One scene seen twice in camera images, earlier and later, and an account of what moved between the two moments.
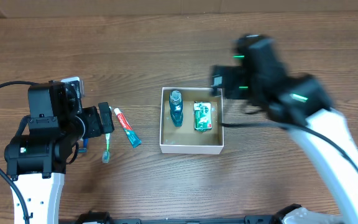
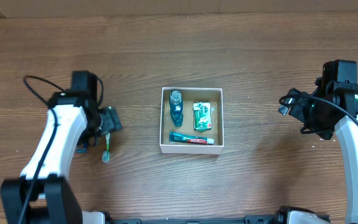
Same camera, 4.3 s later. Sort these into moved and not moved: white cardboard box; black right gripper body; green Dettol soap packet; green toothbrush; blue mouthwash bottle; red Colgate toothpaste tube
Moved: red Colgate toothpaste tube; black right gripper body
Not moved: green toothbrush; blue mouthwash bottle; white cardboard box; green Dettol soap packet
